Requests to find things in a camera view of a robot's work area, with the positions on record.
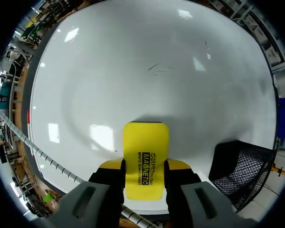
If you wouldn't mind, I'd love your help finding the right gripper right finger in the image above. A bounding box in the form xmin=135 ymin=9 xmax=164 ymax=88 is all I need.
xmin=163 ymin=158 xmax=252 ymax=228

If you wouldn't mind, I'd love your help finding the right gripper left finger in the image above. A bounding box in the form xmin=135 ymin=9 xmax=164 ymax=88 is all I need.
xmin=45 ymin=157 xmax=126 ymax=228

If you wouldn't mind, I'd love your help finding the yellow whiteboard eraser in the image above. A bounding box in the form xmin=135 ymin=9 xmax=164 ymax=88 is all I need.
xmin=122 ymin=121 xmax=170 ymax=200

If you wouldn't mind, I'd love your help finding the large whiteboard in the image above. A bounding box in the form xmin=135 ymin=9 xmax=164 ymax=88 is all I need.
xmin=21 ymin=0 xmax=280 ymax=216

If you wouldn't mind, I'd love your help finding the black mesh cup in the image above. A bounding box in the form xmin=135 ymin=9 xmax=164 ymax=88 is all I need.
xmin=208 ymin=140 xmax=277 ymax=213

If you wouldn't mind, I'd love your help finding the white cable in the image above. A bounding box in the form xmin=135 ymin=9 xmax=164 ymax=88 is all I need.
xmin=0 ymin=98 xmax=155 ymax=228

